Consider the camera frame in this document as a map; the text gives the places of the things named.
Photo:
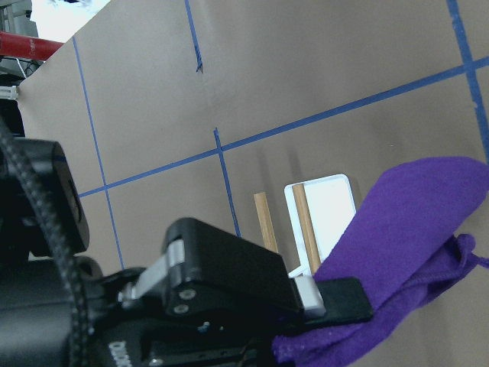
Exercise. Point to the purple towel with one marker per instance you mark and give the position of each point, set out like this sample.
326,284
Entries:
403,246

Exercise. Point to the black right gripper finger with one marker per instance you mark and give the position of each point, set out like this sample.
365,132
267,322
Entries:
207,274

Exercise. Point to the red bar in background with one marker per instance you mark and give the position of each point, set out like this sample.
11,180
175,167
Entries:
33,48

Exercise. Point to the wooden rack bar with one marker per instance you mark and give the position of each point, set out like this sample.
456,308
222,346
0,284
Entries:
306,225
265,222

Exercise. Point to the wooden rack bar left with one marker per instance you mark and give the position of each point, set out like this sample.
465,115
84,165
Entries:
265,222

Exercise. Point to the wooden rack bar right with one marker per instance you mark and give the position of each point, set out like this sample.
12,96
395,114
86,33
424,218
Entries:
306,225

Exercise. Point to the white towel rack base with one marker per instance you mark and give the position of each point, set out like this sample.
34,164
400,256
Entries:
331,207

